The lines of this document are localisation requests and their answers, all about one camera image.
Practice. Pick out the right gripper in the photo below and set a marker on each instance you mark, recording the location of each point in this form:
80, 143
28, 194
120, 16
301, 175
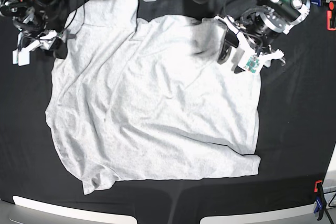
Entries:
54, 43

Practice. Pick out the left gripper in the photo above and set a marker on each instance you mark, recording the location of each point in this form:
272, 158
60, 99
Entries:
235, 38

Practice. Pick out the white t-shirt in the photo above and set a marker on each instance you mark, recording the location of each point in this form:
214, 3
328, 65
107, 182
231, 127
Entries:
137, 100

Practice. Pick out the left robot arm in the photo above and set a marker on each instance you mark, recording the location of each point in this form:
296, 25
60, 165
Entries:
255, 31

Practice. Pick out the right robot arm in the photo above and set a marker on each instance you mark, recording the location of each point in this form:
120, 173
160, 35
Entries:
33, 18

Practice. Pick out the red clamp far right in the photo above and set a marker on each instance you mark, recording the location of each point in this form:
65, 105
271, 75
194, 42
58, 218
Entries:
331, 16

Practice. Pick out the red blue clamp near right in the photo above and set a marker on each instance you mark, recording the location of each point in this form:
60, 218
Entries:
319, 200

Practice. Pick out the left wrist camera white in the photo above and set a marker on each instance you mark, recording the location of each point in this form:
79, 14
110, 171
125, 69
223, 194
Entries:
249, 61

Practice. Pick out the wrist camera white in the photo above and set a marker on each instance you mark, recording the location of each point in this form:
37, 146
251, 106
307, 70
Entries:
21, 58
249, 61

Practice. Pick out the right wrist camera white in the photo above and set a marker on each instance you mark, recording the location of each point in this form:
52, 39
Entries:
21, 58

